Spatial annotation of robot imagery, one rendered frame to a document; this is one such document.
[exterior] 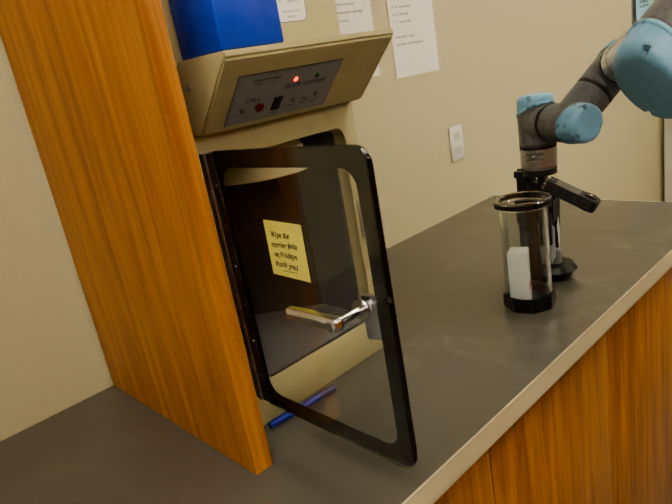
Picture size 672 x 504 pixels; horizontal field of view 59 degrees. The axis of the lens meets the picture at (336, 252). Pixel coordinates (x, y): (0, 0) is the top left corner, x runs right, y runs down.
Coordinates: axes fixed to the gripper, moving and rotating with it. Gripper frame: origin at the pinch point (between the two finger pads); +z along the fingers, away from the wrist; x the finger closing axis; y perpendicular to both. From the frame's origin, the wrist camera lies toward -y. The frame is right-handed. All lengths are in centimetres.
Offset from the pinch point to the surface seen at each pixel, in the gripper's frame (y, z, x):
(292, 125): 27, -40, 51
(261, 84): 22, -47, 63
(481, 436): -1, 6, 59
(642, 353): -16.1, 27.4, -9.0
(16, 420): 80, 4, 82
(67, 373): 78, 0, 71
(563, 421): -6.0, 22.5, 29.2
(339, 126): 25, -38, 41
